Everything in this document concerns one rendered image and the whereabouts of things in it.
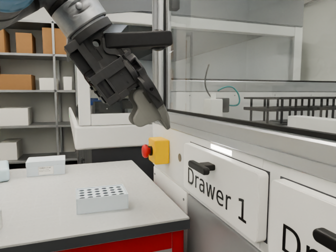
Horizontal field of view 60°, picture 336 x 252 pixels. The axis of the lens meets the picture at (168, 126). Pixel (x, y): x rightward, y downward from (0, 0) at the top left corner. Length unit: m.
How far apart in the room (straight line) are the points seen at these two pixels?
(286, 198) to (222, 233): 0.24
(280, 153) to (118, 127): 0.97
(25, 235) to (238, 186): 0.44
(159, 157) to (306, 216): 0.53
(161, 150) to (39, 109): 3.99
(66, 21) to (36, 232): 0.43
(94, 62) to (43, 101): 4.26
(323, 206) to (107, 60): 0.36
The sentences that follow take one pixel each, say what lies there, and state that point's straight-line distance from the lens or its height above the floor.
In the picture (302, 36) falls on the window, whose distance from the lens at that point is 0.44.
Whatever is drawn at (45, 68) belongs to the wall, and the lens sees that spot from 4.74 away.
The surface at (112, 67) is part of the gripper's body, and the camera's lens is 0.47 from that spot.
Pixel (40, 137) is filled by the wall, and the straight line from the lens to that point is 4.79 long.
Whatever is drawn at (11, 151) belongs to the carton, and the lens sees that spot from 4.46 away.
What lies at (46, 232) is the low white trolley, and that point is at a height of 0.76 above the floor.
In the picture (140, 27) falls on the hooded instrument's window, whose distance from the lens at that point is 1.39.
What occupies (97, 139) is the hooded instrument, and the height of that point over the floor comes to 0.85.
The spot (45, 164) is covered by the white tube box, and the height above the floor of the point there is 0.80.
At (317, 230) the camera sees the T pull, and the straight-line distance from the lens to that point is 0.34.
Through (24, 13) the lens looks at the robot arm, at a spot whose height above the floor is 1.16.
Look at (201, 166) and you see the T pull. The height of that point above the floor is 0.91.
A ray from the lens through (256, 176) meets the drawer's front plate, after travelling 0.46.
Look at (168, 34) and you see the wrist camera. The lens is 0.51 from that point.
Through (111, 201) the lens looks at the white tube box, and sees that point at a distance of 0.75.
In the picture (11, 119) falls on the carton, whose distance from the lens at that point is 4.35.
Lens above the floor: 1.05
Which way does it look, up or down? 6 degrees down
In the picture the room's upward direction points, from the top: straight up
